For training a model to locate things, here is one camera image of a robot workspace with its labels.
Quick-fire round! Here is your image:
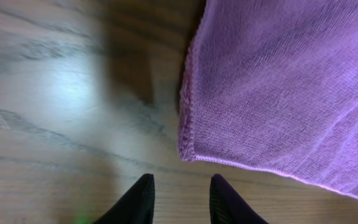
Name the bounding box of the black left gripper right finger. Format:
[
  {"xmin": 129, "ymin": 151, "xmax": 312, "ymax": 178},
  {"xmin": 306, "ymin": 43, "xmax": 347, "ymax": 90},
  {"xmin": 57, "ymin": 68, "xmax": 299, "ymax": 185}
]
[{"xmin": 209, "ymin": 174, "xmax": 267, "ymax": 224}]

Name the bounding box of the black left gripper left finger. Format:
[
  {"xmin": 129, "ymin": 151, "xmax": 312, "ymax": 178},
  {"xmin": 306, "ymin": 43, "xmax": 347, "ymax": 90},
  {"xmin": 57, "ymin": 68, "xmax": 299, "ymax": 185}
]
[{"xmin": 94, "ymin": 174, "xmax": 155, "ymax": 224}]

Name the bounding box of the purple microfiber cloth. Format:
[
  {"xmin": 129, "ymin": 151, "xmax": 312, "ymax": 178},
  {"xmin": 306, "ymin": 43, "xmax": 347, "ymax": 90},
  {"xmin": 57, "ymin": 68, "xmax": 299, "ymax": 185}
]
[{"xmin": 178, "ymin": 0, "xmax": 358, "ymax": 199}]

